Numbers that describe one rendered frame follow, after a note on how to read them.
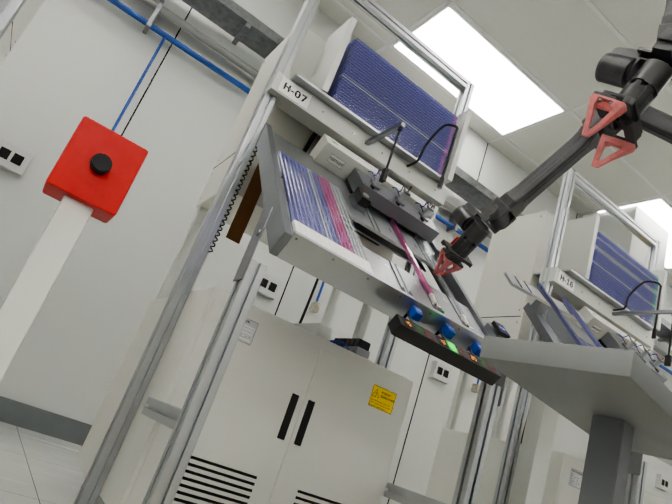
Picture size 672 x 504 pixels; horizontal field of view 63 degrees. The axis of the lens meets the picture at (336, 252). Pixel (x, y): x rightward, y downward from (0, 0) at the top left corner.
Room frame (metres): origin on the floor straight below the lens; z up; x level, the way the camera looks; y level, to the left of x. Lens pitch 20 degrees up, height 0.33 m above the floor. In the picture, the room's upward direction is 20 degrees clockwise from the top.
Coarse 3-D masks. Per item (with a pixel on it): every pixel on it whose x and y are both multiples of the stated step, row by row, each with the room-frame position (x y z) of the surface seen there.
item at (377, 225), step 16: (288, 144) 1.58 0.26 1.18; (304, 160) 1.57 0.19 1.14; (336, 176) 1.66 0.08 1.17; (352, 208) 1.53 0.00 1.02; (368, 224) 1.52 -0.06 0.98; (384, 224) 1.61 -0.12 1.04; (384, 240) 1.65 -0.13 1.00; (400, 256) 1.64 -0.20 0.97; (416, 256) 1.60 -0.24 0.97; (432, 256) 1.69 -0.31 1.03
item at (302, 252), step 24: (312, 240) 1.13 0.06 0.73; (312, 264) 1.16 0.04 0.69; (336, 264) 1.17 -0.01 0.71; (336, 288) 1.22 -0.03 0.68; (360, 288) 1.22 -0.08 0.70; (384, 288) 1.23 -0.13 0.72; (384, 312) 1.28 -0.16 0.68; (432, 312) 1.29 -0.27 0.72; (456, 336) 1.36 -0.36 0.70; (480, 336) 1.36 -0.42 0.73
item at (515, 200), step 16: (576, 144) 1.28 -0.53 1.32; (592, 144) 1.27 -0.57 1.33; (560, 160) 1.31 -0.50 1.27; (576, 160) 1.31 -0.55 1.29; (528, 176) 1.36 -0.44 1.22; (544, 176) 1.33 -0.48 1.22; (560, 176) 1.34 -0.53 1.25; (512, 192) 1.38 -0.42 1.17; (528, 192) 1.36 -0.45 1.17; (512, 208) 1.38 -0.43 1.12; (496, 224) 1.43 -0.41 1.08
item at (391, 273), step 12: (372, 252) 1.37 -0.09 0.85; (372, 264) 1.31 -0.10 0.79; (384, 264) 1.36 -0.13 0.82; (384, 276) 1.31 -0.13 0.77; (396, 276) 1.35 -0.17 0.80; (408, 276) 1.41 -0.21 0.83; (408, 288) 1.35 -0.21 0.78; (420, 288) 1.41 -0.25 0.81; (432, 288) 1.47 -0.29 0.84; (420, 300) 1.34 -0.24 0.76; (444, 300) 1.46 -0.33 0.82; (444, 312) 1.39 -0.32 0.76; (456, 312) 1.45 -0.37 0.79; (468, 312) 1.52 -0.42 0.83
